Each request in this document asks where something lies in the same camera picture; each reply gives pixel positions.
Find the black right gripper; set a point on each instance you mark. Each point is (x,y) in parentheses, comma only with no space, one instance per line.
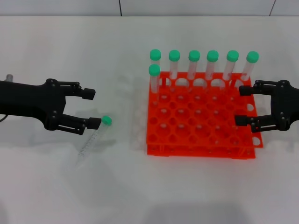
(286,105)

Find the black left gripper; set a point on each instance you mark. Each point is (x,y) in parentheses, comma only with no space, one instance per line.
(28,100)

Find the clear green-capped test tube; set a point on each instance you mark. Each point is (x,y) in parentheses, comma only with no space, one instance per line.
(194,55)
(212,56)
(252,57)
(232,56)
(155,54)
(154,69)
(174,55)
(106,120)

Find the orange test tube rack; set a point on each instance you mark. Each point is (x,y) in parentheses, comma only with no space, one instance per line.
(198,112)

